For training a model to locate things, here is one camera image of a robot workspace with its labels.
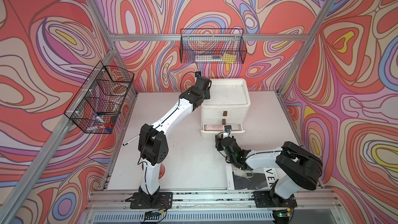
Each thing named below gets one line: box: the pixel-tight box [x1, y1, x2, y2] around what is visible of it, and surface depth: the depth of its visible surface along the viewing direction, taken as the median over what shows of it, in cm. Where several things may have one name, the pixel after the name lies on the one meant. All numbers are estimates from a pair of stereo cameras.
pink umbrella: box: [204, 124, 224, 131], surface depth 97 cm
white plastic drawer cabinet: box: [200, 78, 251, 139], surface depth 88 cm
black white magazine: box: [225, 162, 279, 191], surface depth 78 cm
